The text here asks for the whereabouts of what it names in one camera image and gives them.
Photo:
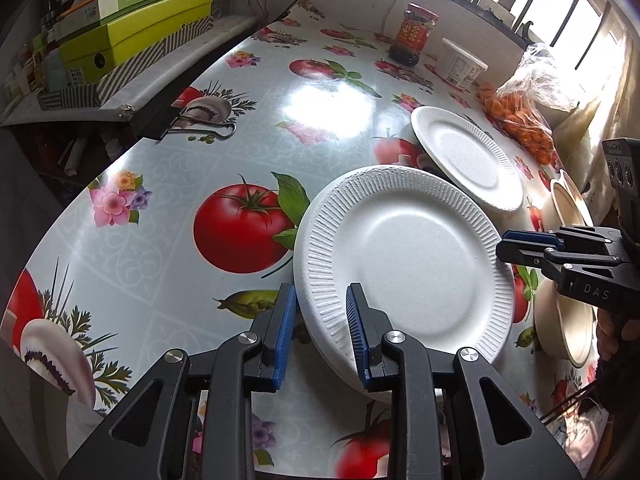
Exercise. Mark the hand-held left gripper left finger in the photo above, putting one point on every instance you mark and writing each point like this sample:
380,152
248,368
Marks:
284,340

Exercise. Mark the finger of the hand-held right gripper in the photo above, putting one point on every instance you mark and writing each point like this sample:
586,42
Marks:
580,264
530,240

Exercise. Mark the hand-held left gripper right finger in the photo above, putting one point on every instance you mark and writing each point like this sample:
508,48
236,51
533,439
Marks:
357,340

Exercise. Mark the beige paper bowl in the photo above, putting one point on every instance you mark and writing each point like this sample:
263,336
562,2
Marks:
565,210
560,325

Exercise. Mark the white foam plate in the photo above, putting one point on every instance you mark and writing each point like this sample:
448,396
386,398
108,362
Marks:
415,270
465,160

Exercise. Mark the person's right forearm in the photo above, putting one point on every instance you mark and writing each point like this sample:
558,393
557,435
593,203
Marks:
620,385

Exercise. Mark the person's right hand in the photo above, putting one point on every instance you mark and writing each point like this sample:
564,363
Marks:
607,335

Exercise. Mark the clear bag of small oranges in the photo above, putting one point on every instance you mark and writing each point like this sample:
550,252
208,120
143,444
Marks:
525,115

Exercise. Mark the white plastic tub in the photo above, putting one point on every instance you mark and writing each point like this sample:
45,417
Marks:
462,65

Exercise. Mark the printed vegetable tablecloth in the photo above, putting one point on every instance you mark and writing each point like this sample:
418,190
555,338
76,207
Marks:
200,170

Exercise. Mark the black hook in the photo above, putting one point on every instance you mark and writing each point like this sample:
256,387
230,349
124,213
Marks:
527,32

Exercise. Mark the red label sauce jar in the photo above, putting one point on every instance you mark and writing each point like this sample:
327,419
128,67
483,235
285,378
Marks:
412,35

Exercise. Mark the grey side shelf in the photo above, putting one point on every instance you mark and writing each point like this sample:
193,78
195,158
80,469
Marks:
165,67

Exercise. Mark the striped cardboard box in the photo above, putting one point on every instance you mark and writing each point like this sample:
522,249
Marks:
125,72

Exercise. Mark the lime green box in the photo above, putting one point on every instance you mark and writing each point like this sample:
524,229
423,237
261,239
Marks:
140,30

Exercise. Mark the row of small bottles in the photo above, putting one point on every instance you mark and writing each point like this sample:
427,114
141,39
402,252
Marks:
30,65

